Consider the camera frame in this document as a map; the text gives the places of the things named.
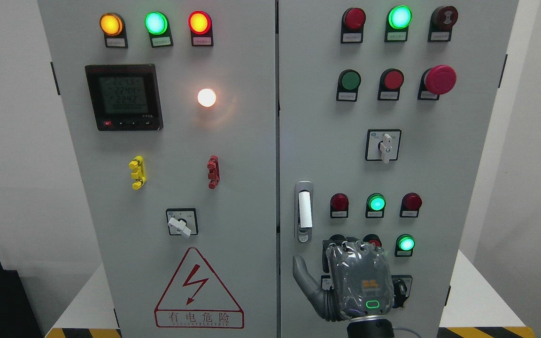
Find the white selector switch upper right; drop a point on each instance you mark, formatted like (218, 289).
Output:
(383, 145)

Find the red indicator light top right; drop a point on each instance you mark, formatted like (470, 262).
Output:
(352, 23)

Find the dark red buzzer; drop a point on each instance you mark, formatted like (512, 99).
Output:
(442, 21)

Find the white indicator light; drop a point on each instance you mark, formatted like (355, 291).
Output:
(207, 97)

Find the silver door swing handle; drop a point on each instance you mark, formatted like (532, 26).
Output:
(303, 211)

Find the green indicator light middle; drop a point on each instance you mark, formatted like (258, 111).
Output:
(375, 206)

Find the grey left cabinet door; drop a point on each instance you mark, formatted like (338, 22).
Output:
(236, 220)

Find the red emergency stop button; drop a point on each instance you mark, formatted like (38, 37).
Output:
(436, 81)

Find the white selector switch left door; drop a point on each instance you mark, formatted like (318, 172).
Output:
(182, 222)

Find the grey right cabinet door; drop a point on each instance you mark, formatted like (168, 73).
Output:
(324, 141)

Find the red push button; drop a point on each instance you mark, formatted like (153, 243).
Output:
(390, 83)
(372, 239)

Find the red indicator light middle right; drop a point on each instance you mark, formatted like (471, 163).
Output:
(410, 206)

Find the black box at left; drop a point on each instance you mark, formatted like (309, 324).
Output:
(17, 319)

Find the green indicator light top right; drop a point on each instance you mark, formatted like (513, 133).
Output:
(397, 24)

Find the black key selector switch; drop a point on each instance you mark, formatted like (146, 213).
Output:
(401, 285)

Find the grey cabinet door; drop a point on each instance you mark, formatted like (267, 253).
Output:
(236, 220)
(324, 141)

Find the red push button lower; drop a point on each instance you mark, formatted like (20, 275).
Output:
(372, 239)

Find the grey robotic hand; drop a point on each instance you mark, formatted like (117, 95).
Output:
(361, 278)

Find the yellow indicator light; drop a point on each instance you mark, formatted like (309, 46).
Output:
(114, 30)

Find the red indicator light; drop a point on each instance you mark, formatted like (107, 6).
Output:
(200, 25)
(339, 206)
(352, 23)
(410, 206)

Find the green push button upper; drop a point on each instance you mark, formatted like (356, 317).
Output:
(347, 88)

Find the green indicator light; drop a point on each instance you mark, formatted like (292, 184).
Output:
(375, 206)
(158, 29)
(397, 24)

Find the red indicator light top left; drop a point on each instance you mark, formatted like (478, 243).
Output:
(200, 25)

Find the red push button upper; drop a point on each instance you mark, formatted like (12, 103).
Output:
(390, 83)

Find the red electric hazard warning sticker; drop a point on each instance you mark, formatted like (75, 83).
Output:
(196, 298)

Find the white selector switch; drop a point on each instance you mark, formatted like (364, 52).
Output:
(327, 285)
(383, 145)

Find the white selector switch lower right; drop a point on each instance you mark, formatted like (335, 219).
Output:
(327, 285)

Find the green lit push button lower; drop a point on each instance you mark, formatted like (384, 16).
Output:
(404, 246)

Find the green indicator light top left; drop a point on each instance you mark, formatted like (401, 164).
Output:
(158, 29)

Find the red indicator light middle left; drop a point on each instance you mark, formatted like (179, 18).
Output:
(339, 206)

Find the black digital power meter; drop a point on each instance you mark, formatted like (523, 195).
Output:
(125, 97)

